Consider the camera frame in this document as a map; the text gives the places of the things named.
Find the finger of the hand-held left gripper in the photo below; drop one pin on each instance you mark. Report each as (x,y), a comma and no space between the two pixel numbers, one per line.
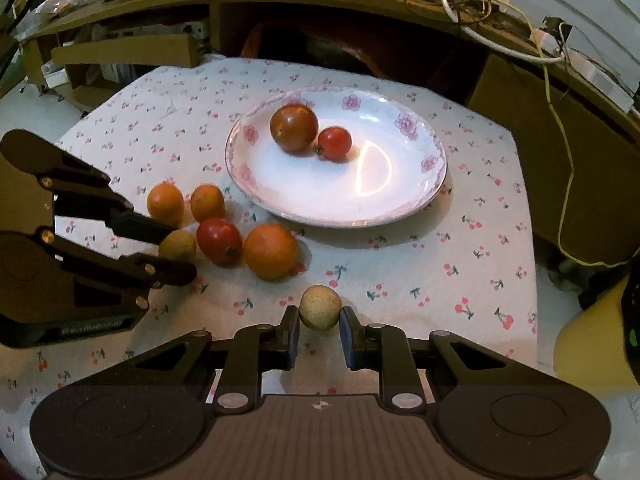
(145,230)
(170,271)

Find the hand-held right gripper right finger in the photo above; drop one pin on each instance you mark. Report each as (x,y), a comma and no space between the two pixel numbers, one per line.
(348,345)

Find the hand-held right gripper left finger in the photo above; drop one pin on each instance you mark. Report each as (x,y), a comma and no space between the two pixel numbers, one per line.
(292,340)

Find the tan longan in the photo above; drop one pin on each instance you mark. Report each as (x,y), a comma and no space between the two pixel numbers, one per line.
(320,307)
(179,245)

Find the small orange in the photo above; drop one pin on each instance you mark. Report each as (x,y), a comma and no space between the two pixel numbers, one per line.
(165,202)
(207,202)

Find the medium red tomato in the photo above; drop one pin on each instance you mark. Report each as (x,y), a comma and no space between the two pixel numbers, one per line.
(219,242)

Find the large orange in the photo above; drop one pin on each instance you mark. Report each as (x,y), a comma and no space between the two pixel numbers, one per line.
(270,252)

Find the white floral plate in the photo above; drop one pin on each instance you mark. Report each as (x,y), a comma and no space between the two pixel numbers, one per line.
(320,185)

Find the cherry print tablecloth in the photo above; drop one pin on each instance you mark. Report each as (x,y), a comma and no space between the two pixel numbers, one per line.
(425,270)

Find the large dark red tomato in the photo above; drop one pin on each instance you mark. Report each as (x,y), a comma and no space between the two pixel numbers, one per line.
(294,127)

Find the small red cherry tomato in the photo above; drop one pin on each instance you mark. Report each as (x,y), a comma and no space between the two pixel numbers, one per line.
(335,144)

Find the clear plastic bag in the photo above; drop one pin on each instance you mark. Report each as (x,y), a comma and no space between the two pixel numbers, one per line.
(42,12)

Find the yellow trash bin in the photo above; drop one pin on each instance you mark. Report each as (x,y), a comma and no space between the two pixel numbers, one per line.
(590,340)

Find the black trash bag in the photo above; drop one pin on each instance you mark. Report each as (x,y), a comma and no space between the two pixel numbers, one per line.
(631,310)

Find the brown wooden cabinet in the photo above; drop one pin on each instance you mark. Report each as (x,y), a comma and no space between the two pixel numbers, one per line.
(505,105)

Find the white power strip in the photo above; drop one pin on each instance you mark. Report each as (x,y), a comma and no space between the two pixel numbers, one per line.
(547,42)

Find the long white box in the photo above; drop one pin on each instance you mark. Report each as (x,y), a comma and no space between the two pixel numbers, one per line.
(605,80)

